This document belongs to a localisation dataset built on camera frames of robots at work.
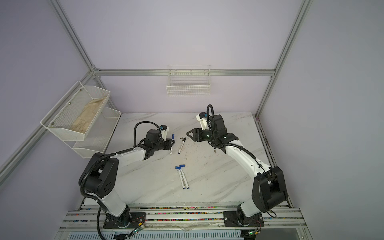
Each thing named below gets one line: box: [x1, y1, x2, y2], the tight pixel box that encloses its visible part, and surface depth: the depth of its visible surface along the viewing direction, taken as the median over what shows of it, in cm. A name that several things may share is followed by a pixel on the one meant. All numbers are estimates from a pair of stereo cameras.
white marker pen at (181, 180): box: [178, 169, 186, 190], surface depth 88 cm
